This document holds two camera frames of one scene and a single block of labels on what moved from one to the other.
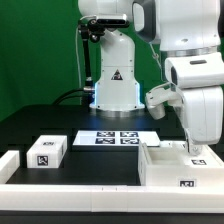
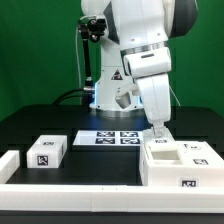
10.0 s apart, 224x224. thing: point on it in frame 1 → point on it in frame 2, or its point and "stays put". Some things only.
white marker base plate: [116, 138] stays put
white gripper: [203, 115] → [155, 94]
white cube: [173, 144] → [149, 139]
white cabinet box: [170, 164] stays put
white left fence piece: [9, 164] stays put
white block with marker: [47, 152] stays put
